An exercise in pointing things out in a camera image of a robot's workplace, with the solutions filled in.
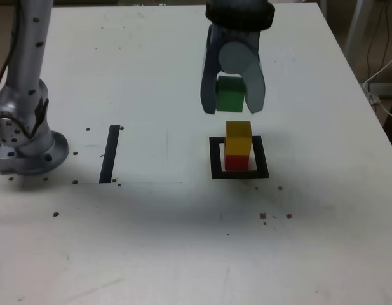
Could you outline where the white frame leg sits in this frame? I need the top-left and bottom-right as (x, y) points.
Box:
(343, 0), (373, 55)

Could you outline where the red cube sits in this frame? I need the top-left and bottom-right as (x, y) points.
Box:
(224, 154), (250, 172)

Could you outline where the black tape strip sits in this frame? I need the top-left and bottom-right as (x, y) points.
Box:
(98, 125), (121, 184)

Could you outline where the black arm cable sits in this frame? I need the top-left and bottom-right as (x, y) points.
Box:
(0, 0), (20, 96)

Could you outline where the green cube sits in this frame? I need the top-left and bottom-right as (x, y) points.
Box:
(215, 75), (247, 112)

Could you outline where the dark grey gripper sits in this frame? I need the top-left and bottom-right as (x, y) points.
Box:
(200, 24), (267, 115)

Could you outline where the black tape square outline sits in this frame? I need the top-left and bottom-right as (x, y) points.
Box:
(208, 135), (270, 180)

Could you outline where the white cable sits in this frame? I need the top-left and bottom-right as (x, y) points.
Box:
(362, 52), (392, 119)

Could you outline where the yellow cube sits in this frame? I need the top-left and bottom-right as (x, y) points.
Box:
(226, 120), (252, 156)

